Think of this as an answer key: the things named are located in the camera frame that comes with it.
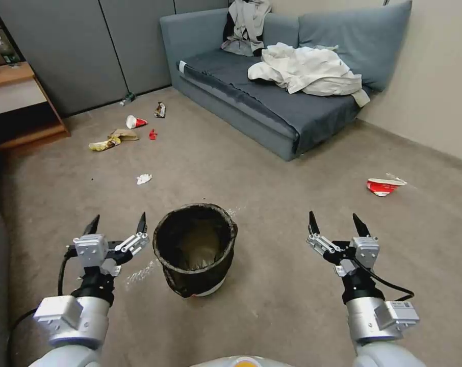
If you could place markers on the white robot front shell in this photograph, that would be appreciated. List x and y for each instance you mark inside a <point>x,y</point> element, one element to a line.
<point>240,361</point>

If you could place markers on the yellow snack wrapper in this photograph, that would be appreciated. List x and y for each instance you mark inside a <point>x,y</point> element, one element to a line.
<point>103,145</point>

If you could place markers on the clear plastic bottle white cap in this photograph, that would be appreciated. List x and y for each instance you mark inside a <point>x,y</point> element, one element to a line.
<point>5,51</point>

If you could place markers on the grey partition panels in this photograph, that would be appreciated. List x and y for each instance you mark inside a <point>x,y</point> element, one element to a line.
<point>93,46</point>

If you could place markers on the blue-grey sofa back cushion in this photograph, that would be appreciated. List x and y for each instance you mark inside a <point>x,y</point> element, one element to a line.
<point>365,42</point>

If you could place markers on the crumpled brown paper bag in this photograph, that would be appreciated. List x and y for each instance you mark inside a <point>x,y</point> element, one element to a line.
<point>124,134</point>

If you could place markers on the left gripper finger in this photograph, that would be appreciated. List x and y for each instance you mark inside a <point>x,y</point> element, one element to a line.
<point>133,244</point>
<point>91,227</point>

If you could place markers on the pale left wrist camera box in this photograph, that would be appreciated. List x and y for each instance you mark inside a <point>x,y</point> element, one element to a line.
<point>89,251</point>

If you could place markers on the red and white paper cup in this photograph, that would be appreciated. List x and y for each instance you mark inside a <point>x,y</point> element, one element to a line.
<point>136,122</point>

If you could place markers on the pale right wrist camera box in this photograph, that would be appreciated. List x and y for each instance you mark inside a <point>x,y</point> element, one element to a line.
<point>365,251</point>

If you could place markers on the small red scrap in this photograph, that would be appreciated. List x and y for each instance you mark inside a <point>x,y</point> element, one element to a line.
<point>153,134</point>

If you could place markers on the grey and white clothing pile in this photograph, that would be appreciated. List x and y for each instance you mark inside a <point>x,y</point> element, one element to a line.
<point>246,23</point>

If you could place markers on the crumpled white tissue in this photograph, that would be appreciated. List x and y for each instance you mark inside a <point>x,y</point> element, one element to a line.
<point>144,179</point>

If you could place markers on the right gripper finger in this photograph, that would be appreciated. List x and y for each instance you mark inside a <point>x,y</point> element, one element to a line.
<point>322,244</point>
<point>362,228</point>

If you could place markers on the wooden desk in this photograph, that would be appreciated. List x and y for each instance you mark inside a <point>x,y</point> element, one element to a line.
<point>20,103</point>

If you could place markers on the crumpled brown snack wrapper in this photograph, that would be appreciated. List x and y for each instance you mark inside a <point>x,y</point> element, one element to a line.
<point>160,110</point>

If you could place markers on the crushed red paper cup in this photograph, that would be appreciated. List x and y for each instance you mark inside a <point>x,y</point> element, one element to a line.
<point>382,187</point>

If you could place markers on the clear plastic bottle green label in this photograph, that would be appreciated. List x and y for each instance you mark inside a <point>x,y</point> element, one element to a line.
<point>127,98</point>

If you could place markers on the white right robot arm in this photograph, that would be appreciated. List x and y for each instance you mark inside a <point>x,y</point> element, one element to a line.
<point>372,328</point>

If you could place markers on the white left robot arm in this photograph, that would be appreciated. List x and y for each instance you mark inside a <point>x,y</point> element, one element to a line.
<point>76,336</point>

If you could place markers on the trash can with black bag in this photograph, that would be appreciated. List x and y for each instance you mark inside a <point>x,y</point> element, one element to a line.
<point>194,273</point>

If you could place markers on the blue-grey sofa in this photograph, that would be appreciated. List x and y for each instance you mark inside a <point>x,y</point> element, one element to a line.
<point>254,99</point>

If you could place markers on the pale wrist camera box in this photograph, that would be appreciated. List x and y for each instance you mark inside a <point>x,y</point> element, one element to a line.
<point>89,251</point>
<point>365,251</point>

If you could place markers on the crumpled white sheet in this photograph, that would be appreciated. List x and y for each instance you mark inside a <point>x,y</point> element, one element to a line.
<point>311,70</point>

